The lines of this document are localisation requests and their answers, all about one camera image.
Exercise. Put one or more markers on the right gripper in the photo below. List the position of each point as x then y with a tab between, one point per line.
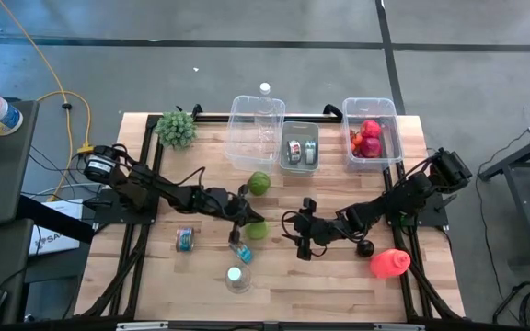
315	230

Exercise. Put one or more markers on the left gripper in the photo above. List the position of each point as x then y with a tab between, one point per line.
221	202

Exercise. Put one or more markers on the green pear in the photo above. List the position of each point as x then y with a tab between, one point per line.
258	231

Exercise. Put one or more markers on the green apple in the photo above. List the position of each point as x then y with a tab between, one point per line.
259	183

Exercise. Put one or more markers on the wide clear plastic bottle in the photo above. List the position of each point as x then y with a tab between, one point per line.
238	277

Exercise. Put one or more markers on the teal labelled tin can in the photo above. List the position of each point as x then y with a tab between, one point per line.
242	252
184	239

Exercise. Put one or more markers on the red grape bunch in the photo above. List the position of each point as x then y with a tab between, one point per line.
355	151

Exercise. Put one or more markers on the orange tangerine bunch with leaf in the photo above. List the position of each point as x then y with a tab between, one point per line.
356	138

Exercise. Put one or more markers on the red apple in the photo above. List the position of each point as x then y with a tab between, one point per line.
371	128
371	147

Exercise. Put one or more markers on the slim clear bottle white cap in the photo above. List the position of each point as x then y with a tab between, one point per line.
265	115

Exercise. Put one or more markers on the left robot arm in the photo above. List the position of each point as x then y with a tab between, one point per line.
154	188

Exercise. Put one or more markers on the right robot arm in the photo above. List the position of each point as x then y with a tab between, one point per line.
407	193

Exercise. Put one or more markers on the grey plastic bin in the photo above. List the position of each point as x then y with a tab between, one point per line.
299	170

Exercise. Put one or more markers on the clear plastic storage bin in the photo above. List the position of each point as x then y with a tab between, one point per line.
242	147
394	138

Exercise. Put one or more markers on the silver can red label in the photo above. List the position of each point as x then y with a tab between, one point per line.
294	151

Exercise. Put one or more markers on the orange squeeze bottle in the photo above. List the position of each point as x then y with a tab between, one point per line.
389	263

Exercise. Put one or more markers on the green succulent plant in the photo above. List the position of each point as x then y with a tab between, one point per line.
176	128

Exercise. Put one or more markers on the white cardboard box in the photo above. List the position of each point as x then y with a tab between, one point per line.
53	230

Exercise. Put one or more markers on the black aluminium table frame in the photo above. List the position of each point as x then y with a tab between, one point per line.
214	118

